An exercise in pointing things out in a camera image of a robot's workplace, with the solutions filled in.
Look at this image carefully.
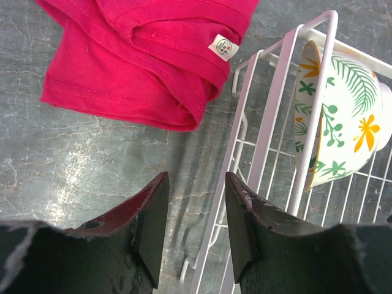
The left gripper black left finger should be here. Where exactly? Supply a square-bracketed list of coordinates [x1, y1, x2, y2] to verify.
[1, 172, 170, 293]

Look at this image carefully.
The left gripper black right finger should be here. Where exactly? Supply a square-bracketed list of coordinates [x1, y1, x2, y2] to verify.
[225, 172, 391, 293]

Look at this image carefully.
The white wire dish rack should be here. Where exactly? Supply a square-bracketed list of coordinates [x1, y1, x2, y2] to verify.
[179, 10, 391, 293]

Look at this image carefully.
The red folded t-shirt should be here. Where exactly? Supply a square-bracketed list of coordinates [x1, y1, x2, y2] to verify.
[39, 0, 257, 132]

